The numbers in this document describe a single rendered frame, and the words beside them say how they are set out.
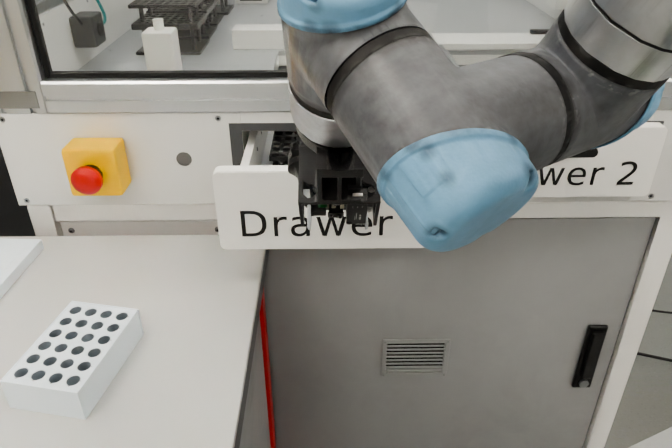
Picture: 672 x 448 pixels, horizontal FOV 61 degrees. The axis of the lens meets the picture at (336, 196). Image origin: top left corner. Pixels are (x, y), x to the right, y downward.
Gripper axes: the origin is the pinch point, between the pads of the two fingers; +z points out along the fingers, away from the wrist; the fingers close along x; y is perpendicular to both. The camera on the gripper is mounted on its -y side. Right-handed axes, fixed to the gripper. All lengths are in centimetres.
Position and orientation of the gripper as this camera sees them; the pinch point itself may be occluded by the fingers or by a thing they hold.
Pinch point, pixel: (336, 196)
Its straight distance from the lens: 64.0
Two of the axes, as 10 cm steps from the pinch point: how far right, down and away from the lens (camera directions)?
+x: 10.0, -0.1, 0.1
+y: 0.1, 9.0, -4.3
